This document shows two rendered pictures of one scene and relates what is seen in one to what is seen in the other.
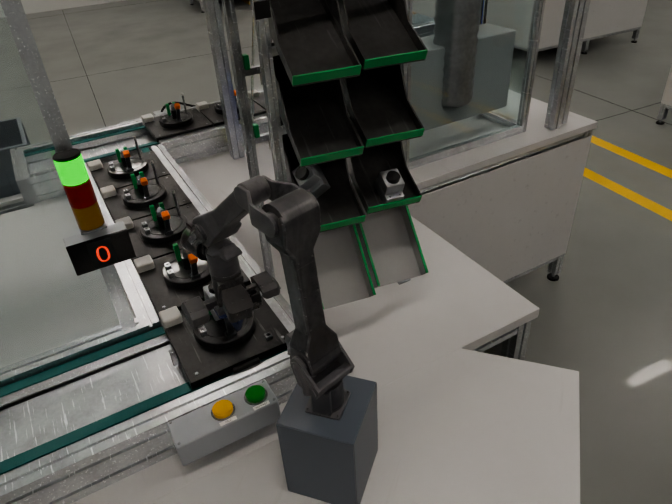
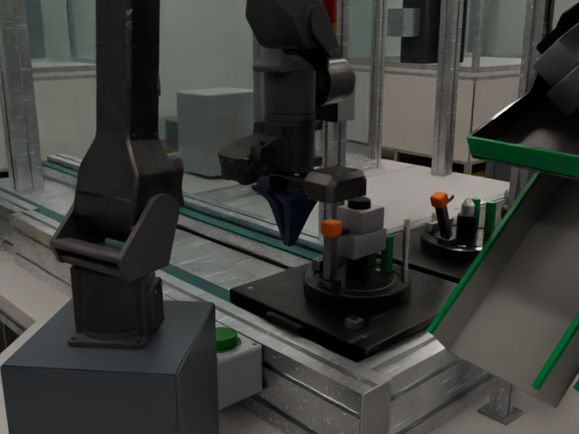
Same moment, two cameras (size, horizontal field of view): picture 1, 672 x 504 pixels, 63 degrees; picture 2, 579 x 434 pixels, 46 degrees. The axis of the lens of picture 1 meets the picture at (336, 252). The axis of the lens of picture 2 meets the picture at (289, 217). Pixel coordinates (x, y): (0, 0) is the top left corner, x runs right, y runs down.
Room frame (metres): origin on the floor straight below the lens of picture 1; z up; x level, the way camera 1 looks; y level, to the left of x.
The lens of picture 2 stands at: (0.65, -0.52, 1.32)
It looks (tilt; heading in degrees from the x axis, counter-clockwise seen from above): 16 degrees down; 75
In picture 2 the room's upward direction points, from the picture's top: straight up
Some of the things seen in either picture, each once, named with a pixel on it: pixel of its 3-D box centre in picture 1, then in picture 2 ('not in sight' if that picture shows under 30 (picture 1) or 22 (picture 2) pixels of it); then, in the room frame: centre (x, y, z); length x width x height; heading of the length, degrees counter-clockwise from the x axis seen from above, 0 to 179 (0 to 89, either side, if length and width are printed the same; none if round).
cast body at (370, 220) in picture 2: (216, 295); (364, 223); (0.96, 0.27, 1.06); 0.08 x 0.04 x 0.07; 28
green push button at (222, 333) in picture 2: (255, 395); (220, 342); (0.76, 0.18, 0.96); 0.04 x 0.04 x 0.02
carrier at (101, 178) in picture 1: (125, 159); not in sight; (1.83, 0.73, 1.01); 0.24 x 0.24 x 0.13; 28
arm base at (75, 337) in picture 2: (327, 389); (118, 297); (0.65, 0.03, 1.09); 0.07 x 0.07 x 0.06; 69
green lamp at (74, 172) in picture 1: (71, 168); not in sight; (0.97, 0.49, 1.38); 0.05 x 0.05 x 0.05
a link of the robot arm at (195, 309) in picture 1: (228, 285); (289, 148); (0.85, 0.21, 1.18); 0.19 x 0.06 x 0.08; 118
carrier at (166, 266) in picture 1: (187, 259); (466, 222); (1.18, 0.39, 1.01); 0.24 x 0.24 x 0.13; 28
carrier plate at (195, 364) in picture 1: (225, 331); (356, 296); (0.95, 0.27, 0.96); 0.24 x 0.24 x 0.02; 28
